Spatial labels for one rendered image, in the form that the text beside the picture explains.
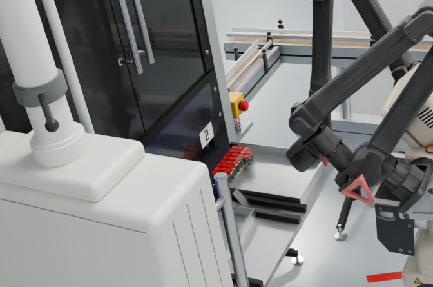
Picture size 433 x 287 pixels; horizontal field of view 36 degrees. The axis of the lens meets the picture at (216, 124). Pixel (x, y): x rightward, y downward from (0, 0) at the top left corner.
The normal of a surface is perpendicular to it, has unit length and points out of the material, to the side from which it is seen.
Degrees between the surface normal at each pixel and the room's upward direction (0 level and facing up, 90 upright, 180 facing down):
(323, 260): 0
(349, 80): 79
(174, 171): 0
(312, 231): 0
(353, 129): 90
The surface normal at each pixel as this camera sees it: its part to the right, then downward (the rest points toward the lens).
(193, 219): 0.86, 0.11
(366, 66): -0.40, 0.34
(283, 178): -0.17, -0.85
